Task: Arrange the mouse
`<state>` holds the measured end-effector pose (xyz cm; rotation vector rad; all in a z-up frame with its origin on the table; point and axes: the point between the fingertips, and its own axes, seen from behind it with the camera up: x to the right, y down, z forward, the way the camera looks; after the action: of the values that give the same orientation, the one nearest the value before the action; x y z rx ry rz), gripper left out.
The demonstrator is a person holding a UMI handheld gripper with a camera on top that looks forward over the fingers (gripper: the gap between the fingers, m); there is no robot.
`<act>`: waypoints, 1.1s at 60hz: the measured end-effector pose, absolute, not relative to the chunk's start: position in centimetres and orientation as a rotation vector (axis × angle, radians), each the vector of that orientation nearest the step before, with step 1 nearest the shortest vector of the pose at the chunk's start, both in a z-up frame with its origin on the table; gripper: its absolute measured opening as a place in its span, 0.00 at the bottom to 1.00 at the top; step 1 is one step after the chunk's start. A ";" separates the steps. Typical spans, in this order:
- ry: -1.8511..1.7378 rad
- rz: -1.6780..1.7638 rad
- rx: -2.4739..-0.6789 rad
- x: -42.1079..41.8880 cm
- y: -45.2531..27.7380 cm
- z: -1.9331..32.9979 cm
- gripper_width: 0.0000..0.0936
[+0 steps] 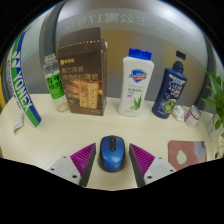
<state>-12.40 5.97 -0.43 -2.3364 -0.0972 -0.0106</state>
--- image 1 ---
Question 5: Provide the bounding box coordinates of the brown cracker carton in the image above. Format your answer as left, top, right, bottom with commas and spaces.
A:
57, 26, 108, 117

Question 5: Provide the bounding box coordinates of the dark blue pump bottle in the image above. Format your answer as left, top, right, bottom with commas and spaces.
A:
151, 50, 188, 120

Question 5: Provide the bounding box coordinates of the clear bottle with green label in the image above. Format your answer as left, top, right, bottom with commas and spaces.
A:
42, 53, 70, 113

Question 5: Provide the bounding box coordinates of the small white packet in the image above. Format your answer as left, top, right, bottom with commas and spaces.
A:
12, 112, 26, 134

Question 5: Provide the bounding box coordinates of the white bottle with blue cap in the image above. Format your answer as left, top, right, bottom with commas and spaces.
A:
117, 47, 155, 118

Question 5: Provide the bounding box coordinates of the blue and black computer mouse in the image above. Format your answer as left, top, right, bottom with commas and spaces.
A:
97, 134, 128, 173

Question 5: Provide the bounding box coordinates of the white green blue tube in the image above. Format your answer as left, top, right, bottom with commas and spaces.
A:
6, 30, 43, 128

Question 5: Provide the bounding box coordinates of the green plant in white pot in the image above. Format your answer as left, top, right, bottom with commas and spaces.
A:
199, 66, 224, 159

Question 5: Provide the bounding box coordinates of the crumpled white tissue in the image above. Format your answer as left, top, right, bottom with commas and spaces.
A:
171, 104, 187, 123

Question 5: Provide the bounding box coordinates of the pastel floral mouse pad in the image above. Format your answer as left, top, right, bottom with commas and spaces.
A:
167, 139, 208, 171

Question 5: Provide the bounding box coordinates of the small jar with white lid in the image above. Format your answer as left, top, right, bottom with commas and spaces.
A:
183, 104, 202, 129

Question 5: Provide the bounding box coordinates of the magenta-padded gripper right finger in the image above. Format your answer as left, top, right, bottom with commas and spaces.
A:
128, 143, 177, 188

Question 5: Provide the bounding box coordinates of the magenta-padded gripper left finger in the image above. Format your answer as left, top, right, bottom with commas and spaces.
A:
47, 142, 97, 188

